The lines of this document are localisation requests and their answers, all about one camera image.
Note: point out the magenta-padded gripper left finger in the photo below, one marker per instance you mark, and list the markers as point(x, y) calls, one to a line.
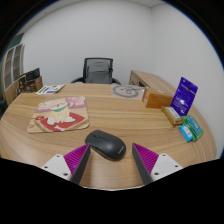
point(78, 158)

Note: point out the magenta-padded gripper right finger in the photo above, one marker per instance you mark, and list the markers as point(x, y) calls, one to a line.
point(145, 158)

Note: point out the black computer mouse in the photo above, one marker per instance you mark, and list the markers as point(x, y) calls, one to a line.
point(106, 144)

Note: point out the cartoon dog print mouse pad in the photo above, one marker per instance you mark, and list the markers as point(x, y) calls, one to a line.
point(58, 115)

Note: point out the small blue box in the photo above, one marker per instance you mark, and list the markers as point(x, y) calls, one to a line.
point(186, 133)

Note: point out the small tan box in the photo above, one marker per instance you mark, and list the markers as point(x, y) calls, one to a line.
point(172, 115)

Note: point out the green flat box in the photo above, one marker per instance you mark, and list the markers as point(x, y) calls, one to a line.
point(194, 127)

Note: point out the orange-brown box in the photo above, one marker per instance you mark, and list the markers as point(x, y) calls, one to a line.
point(157, 99)

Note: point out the grey round-print mat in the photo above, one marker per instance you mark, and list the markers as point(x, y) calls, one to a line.
point(127, 91)

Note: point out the purple retail package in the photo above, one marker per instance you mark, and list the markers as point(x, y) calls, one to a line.
point(184, 96)

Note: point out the white and green leaflet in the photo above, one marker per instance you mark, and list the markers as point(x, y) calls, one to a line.
point(50, 89)

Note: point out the wooden side desk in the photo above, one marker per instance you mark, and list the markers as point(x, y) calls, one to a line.
point(150, 79)

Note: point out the brown cardboard box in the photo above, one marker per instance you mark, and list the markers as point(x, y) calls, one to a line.
point(30, 86)

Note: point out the grey backpack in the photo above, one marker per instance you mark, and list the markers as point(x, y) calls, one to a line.
point(98, 72)

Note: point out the black cardboard box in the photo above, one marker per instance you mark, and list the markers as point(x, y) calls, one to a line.
point(32, 74)

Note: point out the black mesh office chair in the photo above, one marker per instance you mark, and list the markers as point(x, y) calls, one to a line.
point(98, 59)

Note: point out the wooden shelf unit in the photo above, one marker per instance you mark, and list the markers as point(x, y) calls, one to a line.
point(11, 70)

